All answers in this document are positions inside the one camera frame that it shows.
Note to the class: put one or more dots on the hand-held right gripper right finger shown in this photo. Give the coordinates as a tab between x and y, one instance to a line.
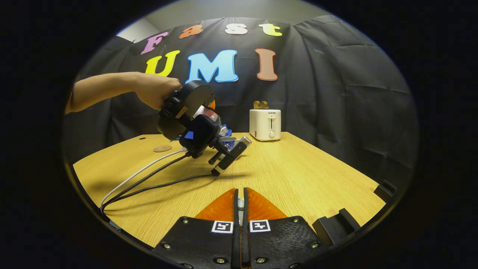
283	243

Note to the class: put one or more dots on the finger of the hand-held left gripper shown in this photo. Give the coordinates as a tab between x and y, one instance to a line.
212	105

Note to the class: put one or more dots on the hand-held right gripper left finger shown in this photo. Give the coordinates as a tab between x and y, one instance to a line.
201	243

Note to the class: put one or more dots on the white blue-patterned teacup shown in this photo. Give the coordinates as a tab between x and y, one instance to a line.
228	142

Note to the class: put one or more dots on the round beige coaster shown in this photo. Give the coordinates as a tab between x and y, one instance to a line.
162	148

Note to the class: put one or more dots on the blue towel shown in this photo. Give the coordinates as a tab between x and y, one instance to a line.
228	132

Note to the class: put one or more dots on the brown toast slices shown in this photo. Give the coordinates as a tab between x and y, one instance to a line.
261	105

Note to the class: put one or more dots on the black block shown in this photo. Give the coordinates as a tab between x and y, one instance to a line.
334	226
385	190

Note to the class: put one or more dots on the white toaster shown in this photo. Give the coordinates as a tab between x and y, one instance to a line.
265	125

